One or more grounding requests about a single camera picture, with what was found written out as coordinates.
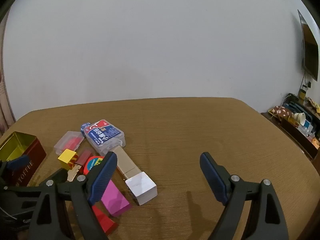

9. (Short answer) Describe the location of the red round-label toy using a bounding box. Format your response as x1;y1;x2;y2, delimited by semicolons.
83;156;105;177

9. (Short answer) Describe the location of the white paper cup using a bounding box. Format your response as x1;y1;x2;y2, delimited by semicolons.
293;112;307;127

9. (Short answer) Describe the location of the wall-mounted television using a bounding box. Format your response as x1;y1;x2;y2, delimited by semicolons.
297;9;320;82

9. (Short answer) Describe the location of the yellow block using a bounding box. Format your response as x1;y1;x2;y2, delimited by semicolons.
57;149;78;170

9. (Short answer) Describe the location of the long gold box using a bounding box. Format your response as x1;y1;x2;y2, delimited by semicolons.
110;146;142;180

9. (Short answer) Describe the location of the large clear box blue label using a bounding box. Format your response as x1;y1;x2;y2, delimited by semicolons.
84;119;126;157

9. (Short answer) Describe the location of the dark wooden cabinet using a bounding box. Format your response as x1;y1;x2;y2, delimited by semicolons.
261;110;320;163

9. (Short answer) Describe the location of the red block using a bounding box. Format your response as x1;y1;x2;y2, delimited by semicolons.
91;204;119;237

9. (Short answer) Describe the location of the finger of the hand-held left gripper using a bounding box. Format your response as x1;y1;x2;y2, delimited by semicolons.
0;154;30;188
26;168;68;188

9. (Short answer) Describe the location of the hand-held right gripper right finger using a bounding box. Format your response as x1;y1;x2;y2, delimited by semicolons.
199;152;290;240

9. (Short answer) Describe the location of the brown floral cloth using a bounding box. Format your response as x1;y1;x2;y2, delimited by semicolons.
269;106;293;118

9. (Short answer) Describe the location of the red tin box gold inside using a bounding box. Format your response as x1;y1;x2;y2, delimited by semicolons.
0;131;47;188

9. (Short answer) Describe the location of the pink block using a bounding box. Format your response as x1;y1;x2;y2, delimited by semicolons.
101;180;132;218

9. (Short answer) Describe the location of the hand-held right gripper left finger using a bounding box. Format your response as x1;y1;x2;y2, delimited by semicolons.
28;152;118;240

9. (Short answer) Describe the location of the white cube box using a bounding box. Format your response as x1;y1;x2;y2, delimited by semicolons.
124;171;158;206

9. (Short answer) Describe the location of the small clear plastic box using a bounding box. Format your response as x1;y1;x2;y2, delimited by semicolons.
54;130;85;155

